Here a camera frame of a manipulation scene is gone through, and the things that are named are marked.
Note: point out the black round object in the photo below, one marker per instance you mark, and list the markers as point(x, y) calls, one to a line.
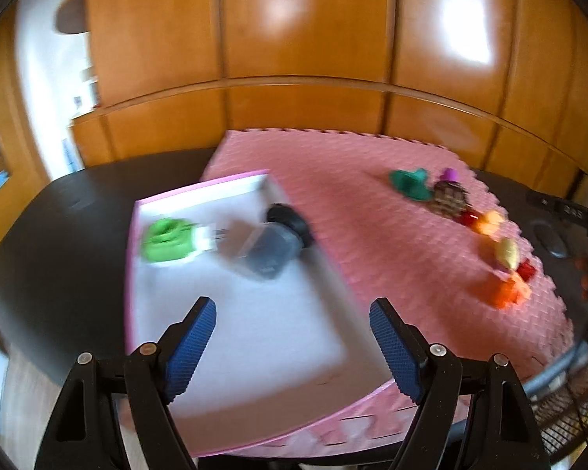
point(289, 220)

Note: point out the orange-yellow plastic toy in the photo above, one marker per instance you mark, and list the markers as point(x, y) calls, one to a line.
point(487, 223)

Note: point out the pink-rimmed white box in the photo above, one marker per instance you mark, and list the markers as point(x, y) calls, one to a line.
point(255, 333)

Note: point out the wooden wardrobe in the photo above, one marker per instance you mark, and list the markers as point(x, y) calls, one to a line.
point(323, 58)

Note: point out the red plastic bottle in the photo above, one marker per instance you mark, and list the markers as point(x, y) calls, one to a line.
point(466, 219)

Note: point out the green plastic toy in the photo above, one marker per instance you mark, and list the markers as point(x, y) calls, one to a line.
point(166, 240)

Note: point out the yellow plastic toy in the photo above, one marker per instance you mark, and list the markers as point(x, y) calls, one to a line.
point(507, 253)

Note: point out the person's right hand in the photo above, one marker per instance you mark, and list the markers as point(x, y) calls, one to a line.
point(587, 281)

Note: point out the grey plastic item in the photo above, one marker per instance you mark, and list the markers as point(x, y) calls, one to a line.
point(269, 254)

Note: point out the small white item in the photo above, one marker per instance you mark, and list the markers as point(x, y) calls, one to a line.
point(204, 239)

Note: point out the clear plastic case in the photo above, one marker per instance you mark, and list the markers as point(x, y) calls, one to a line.
point(235, 242)

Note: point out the orange plastic toy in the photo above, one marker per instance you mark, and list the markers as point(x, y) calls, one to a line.
point(507, 291)

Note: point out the purple toy piece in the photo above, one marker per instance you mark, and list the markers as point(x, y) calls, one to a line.
point(451, 175)

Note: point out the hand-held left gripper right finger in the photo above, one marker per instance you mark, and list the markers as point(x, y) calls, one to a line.
point(394, 347)

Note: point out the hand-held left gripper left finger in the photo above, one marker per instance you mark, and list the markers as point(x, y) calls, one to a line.
point(191, 347)

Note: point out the grey oval table insert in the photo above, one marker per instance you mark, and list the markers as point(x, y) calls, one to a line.
point(550, 241)

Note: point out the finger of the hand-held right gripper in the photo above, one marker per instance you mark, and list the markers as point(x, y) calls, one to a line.
point(563, 209)

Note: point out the pink foam puzzle mat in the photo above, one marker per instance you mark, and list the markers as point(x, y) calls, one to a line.
point(372, 254)

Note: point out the small red plastic toy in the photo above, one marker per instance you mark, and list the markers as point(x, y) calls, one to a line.
point(525, 270)

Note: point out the teal plastic funnel toy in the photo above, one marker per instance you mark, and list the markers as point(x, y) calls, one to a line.
point(409, 183)

